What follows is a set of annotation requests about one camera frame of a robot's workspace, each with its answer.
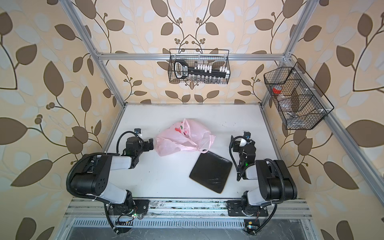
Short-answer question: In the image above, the pink plastic bag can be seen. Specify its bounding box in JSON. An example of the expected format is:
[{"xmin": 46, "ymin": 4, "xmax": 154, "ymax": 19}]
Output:
[{"xmin": 154, "ymin": 119, "xmax": 216, "ymax": 157}]

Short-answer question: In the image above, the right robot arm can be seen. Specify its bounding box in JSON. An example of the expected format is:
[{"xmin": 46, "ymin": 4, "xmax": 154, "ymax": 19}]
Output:
[{"xmin": 229, "ymin": 132, "xmax": 298, "ymax": 215}]

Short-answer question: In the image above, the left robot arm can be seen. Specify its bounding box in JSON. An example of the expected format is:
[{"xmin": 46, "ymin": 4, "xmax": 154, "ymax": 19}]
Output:
[{"xmin": 66, "ymin": 133, "xmax": 154, "ymax": 214}]

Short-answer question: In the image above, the black square tray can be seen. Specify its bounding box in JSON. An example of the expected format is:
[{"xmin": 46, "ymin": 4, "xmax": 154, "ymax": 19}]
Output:
[{"xmin": 189, "ymin": 151, "xmax": 233, "ymax": 194}]

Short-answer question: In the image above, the black socket tool set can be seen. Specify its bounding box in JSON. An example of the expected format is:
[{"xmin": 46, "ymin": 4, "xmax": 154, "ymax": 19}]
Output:
[{"xmin": 173, "ymin": 60, "xmax": 231, "ymax": 80}]

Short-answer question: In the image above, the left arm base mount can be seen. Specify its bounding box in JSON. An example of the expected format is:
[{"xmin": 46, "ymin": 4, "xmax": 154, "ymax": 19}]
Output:
[{"xmin": 107, "ymin": 199, "xmax": 150, "ymax": 216}]

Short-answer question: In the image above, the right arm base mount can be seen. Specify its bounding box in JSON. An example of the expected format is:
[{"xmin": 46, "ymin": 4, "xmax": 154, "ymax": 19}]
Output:
[{"xmin": 225, "ymin": 200, "xmax": 269, "ymax": 217}]

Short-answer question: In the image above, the black wire basket right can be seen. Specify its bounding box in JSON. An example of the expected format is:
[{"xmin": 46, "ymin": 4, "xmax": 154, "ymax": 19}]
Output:
[{"xmin": 264, "ymin": 63, "xmax": 335, "ymax": 130}]

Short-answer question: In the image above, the black wire basket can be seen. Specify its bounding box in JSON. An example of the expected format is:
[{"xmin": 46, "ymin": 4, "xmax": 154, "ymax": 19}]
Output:
[
  {"xmin": 264, "ymin": 63, "xmax": 335, "ymax": 130},
  {"xmin": 168, "ymin": 48, "xmax": 231, "ymax": 85}
]

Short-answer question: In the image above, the black wire basket rear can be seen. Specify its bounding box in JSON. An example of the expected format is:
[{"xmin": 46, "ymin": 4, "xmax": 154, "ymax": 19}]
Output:
[{"xmin": 168, "ymin": 48, "xmax": 231, "ymax": 85}]

